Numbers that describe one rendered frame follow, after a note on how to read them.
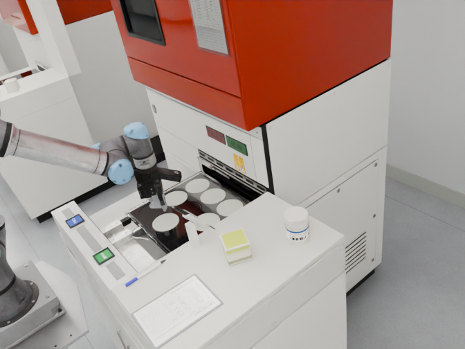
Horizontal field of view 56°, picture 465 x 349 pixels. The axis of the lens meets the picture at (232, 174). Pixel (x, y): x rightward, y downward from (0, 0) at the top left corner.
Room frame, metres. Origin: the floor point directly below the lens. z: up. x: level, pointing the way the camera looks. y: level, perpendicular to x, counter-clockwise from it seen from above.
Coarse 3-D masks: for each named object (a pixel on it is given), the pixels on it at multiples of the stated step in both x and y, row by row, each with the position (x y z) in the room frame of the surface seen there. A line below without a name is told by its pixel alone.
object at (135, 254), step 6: (132, 240) 1.22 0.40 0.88; (120, 246) 1.20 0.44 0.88; (126, 246) 1.19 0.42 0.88; (132, 246) 1.19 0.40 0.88; (138, 246) 1.18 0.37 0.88; (120, 252) 1.16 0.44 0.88; (126, 252) 1.16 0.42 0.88; (132, 252) 1.15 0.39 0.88; (138, 252) 1.15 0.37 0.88; (144, 252) 1.14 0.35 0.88; (126, 258) 1.13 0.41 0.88; (132, 258) 1.12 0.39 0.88; (138, 258) 1.12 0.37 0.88; (144, 258) 1.11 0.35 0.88; (150, 258) 1.10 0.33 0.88; (132, 264) 1.09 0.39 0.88; (138, 264) 1.09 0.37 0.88; (144, 264) 1.08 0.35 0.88; (150, 264) 1.08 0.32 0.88; (138, 270) 1.06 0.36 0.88
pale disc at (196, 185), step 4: (192, 180) 1.50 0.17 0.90; (196, 180) 1.50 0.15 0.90; (200, 180) 1.49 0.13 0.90; (204, 180) 1.49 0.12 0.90; (188, 184) 1.48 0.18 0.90; (192, 184) 1.47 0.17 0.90; (196, 184) 1.47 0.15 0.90; (200, 184) 1.46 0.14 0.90; (204, 184) 1.46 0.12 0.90; (208, 184) 1.45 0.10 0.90; (188, 188) 1.45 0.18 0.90; (192, 188) 1.44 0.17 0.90; (196, 188) 1.44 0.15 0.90; (200, 188) 1.43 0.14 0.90; (204, 188) 1.43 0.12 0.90; (192, 192) 1.42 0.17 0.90; (196, 192) 1.42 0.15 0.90
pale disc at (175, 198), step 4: (172, 192) 1.45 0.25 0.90; (176, 192) 1.44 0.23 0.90; (180, 192) 1.44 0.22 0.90; (184, 192) 1.43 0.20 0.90; (168, 196) 1.42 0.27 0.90; (172, 196) 1.42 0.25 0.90; (176, 196) 1.41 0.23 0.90; (180, 196) 1.41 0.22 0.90; (184, 196) 1.40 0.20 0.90; (168, 200) 1.39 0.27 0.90; (172, 200) 1.39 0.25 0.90; (176, 200) 1.38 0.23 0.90; (180, 200) 1.38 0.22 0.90; (184, 200) 1.37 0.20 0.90; (168, 204) 1.37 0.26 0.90; (172, 204) 1.36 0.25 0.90; (176, 204) 1.36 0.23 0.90
